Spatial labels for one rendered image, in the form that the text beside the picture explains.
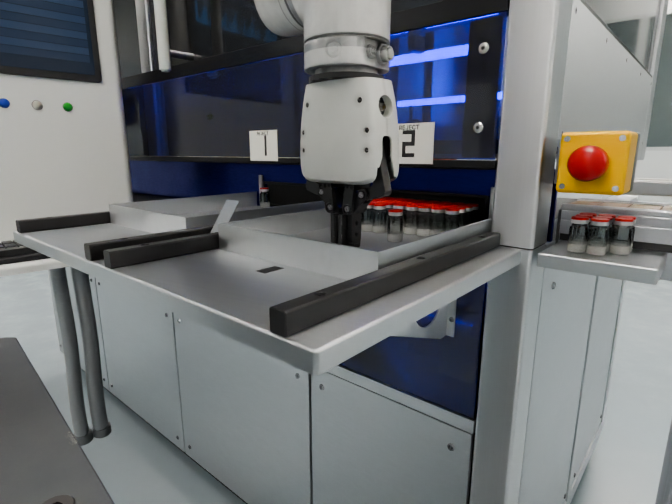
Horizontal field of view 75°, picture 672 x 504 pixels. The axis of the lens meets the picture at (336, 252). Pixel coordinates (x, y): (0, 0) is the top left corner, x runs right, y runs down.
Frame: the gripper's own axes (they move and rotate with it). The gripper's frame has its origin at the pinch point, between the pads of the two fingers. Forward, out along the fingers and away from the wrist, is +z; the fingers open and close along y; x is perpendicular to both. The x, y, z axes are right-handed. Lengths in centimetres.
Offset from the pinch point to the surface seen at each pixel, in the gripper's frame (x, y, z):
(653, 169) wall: -484, 17, 8
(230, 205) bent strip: -2.5, 23.9, -0.7
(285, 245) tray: 2.4, 6.9, 2.1
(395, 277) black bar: 2.6, -8.1, 3.1
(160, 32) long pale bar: -17, 65, -33
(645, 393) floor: -179, -20, 92
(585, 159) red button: -20.0, -18.0, -7.5
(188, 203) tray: -13, 54, 2
